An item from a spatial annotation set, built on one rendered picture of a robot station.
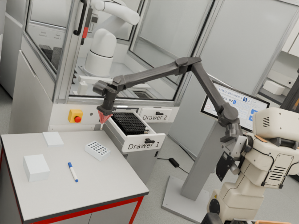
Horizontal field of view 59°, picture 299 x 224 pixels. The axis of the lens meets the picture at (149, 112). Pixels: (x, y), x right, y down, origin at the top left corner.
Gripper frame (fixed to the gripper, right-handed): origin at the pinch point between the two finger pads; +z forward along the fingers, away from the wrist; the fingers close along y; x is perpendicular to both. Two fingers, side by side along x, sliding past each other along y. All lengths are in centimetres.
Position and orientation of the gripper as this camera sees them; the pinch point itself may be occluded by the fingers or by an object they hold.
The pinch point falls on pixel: (102, 122)
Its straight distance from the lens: 147.6
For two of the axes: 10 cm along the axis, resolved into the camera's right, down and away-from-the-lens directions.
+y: -4.6, 2.1, -8.6
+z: -3.4, 8.6, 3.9
